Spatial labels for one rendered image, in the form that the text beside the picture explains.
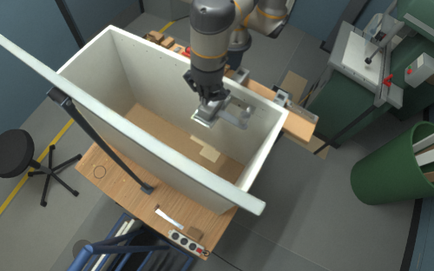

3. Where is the black door prop stand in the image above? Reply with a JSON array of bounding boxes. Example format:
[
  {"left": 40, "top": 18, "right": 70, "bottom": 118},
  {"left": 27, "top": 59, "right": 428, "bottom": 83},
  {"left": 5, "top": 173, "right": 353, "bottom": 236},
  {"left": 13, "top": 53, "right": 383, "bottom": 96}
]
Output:
[{"left": 46, "top": 87, "right": 155, "bottom": 195}]

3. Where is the blue tube rack cart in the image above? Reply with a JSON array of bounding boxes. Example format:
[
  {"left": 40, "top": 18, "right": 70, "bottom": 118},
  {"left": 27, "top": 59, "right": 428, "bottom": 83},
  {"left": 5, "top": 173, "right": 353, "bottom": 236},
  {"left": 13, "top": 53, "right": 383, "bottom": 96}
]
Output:
[{"left": 65, "top": 212, "right": 194, "bottom": 271}]

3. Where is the grey metal rail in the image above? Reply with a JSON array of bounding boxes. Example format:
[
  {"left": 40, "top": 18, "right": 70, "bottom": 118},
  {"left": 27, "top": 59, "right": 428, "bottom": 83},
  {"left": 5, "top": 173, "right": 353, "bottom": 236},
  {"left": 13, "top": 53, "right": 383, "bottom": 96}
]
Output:
[{"left": 286, "top": 99, "right": 320, "bottom": 124}]

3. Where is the brown cardboard floor sheet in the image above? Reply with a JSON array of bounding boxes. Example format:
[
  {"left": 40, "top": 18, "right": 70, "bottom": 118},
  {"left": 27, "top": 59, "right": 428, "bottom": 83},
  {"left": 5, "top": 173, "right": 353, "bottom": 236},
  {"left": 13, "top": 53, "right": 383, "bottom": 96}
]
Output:
[{"left": 279, "top": 69, "right": 309, "bottom": 103}]

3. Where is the small brown wood block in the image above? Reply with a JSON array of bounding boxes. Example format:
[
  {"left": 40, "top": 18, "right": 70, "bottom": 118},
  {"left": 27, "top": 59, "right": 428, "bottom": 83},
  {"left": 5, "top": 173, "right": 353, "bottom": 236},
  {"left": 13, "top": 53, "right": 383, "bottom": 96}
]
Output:
[{"left": 186, "top": 226, "right": 205, "bottom": 242}]

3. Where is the white cabinet door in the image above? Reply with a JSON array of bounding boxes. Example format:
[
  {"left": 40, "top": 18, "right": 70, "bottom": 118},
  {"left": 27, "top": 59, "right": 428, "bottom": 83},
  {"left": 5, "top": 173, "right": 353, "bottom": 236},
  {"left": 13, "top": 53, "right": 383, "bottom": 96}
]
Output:
[{"left": 0, "top": 33, "right": 266, "bottom": 217}]

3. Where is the white board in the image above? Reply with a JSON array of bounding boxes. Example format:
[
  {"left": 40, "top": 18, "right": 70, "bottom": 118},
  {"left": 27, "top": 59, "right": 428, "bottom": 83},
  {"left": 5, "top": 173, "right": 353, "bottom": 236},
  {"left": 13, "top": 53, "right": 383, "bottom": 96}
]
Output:
[
  {"left": 411, "top": 132, "right": 434, "bottom": 154},
  {"left": 414, "top": 154, "right": 434, "bottom": 168}
]

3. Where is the black slanting pole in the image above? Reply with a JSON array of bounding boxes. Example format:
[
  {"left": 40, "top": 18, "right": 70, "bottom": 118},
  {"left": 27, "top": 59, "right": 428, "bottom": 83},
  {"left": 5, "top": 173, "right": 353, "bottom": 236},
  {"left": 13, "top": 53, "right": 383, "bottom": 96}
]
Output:
[{"left": 312, "top": 104, "right": 378, "bottom": 156}]

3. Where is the grey latch body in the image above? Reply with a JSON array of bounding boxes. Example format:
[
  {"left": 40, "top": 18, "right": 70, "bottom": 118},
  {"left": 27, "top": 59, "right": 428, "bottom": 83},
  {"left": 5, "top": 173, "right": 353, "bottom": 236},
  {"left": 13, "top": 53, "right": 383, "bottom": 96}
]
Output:
[{"left": 197, "top": 99, "right": 222, "bottom": 124}]

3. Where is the grey metal mounting plate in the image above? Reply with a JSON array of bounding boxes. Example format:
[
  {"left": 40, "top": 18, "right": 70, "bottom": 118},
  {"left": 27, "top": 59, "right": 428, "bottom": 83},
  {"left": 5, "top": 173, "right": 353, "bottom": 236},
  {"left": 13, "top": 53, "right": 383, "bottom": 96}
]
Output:
[{"left": 189, "top": 95, "right": 257, "bottom": 131}]

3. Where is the long wooden plank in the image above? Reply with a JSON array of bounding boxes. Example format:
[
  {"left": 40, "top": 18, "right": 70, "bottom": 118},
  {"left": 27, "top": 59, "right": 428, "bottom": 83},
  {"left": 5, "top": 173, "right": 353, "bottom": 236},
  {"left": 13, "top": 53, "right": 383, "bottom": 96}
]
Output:
[{"left": 221, "top": 69, "right": 317, "bottom": 144}]

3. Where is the white cabinet carcass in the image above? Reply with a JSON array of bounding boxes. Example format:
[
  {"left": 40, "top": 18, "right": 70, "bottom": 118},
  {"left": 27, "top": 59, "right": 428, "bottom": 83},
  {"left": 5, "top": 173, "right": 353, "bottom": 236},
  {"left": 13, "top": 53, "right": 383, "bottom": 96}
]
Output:
[{"left": 56, "top": 23, "right": 290, "bottom": 217}]

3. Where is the steel ruler strip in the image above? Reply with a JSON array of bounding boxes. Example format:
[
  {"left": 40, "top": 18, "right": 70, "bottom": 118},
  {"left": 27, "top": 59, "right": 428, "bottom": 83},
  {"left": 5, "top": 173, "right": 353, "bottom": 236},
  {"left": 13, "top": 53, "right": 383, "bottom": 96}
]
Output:
[{"left": 154, "top": 208, "right": 185, "bottom": 231}]

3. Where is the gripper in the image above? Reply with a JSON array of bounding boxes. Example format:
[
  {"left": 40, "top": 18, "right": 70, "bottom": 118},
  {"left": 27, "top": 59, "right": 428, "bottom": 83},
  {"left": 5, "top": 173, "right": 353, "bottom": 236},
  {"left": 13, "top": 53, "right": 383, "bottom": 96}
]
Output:
[{"left": 182, "top": 66, "right": 233, "bottom": 107}]

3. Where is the green saw machine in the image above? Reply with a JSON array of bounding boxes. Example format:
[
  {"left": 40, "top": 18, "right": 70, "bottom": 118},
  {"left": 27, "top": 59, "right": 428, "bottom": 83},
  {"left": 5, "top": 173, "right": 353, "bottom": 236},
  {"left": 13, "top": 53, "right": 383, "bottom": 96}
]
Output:
[{"left": 306, "top": 0, "right": 434, "bottom": 145}]

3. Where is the blue cupboard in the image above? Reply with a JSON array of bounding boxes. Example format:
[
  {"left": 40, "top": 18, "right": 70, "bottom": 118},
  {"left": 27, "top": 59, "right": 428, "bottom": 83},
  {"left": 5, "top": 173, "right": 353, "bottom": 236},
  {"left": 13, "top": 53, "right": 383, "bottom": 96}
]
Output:
[{"left": 408, "top": 199, "right": 434, "bottom": 271}]

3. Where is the grey round depth knob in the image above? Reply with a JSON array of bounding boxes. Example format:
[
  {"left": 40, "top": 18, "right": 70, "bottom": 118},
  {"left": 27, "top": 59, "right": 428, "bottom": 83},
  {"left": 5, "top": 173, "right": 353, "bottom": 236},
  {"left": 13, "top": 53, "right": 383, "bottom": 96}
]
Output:
[{"left": 238, "top": 105, "right": 256, "bottom": 126}]

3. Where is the beige paper sheet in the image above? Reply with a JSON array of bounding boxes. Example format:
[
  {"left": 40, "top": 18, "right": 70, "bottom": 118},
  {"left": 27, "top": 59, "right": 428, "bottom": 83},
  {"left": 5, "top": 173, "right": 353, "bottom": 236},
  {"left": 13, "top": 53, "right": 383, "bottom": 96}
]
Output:
[{"left": 189, "top": 134, "right": 222, "bottom": 164}]

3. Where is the black round stool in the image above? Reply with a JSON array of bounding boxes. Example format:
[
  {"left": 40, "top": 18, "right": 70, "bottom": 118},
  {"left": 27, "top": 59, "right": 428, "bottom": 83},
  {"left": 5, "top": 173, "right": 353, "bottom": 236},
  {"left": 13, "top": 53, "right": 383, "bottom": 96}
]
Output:
[{"left": 0, "top": 128, "right": 83, "bottom": 208}]

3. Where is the green round bin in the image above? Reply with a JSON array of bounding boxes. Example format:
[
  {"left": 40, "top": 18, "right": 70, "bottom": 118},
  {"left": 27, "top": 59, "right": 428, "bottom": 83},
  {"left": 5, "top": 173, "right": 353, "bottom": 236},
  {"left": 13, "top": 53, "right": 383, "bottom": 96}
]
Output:
[{"left": 349, "top": 120, "right": 434, "bottom": 206}]

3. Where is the white power strip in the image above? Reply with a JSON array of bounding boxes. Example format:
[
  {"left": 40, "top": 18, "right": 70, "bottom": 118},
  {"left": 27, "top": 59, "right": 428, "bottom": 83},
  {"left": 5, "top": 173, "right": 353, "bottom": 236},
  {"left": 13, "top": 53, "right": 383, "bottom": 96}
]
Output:
[{"left": 168, "top": 228, "right": 208, "bottom": 256}]

